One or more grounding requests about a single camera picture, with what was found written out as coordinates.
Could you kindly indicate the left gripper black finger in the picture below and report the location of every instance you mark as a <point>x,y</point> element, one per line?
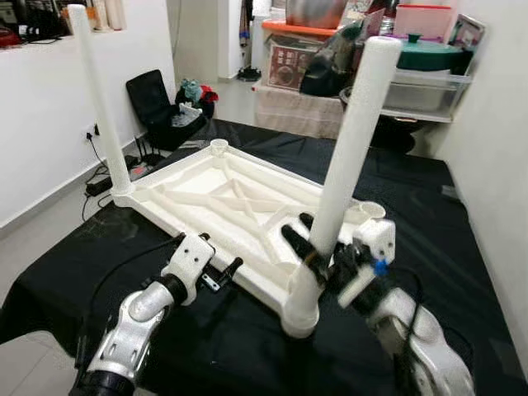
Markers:
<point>230,271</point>
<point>204,238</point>

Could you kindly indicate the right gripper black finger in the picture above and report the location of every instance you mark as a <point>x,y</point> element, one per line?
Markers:
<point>307,221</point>
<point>301,249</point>

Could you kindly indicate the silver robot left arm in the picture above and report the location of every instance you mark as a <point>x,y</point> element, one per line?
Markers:
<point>136,326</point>

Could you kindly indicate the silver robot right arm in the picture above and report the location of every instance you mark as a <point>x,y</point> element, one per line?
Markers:
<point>421,346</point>

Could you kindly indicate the white plastic children table top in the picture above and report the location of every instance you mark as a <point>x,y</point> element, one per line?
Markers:
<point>210,190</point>

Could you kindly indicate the black tablecloth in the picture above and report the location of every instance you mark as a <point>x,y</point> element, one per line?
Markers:
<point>247,363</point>

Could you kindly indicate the beige cloth covered stand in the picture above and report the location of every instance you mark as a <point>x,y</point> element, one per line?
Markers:
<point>285,111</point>

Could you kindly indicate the clear plastic bag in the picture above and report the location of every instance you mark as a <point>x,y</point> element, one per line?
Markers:
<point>186,117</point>

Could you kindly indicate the black wok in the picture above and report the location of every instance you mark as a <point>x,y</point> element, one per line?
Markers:
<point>404,132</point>

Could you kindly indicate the red cloth item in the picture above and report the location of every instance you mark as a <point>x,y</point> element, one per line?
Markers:
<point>209,93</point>

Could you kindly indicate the black plastic bag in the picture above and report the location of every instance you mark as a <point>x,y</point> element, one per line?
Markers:
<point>330,70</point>

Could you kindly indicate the black floor stand base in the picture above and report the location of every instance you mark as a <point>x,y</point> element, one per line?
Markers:
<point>249,74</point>

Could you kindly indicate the orange lidded storage box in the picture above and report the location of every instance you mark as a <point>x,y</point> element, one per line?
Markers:
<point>289,62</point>

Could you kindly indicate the clear plastic storage box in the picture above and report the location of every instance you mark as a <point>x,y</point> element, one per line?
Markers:
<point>425,91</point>

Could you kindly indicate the green pot lid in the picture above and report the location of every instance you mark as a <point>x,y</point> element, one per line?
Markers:
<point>429,54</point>

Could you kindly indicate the steel pot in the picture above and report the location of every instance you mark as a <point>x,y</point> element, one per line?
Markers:
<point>318,10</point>

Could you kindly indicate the pink box red lid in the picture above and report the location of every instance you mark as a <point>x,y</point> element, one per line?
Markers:
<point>425,23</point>

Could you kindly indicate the white bottle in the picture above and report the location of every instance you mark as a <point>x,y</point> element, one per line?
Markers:
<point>107,12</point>

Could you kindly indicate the grey printed box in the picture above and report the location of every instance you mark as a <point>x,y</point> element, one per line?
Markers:
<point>466,35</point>

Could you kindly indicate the black kitchen appliance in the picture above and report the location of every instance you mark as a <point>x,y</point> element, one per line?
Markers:
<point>37,18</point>

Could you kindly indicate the red kitchen appliance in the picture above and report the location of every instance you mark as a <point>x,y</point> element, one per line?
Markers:
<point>7,35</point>

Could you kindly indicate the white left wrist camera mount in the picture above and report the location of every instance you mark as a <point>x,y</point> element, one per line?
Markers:
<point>190,257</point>

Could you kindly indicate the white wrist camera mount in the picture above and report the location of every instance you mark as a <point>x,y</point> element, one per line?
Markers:
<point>375,239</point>
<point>190,257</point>

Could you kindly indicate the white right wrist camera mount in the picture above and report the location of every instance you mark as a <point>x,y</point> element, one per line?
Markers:
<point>375,239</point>

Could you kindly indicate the black wall plug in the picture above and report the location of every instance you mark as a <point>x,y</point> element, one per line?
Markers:
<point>92,132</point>

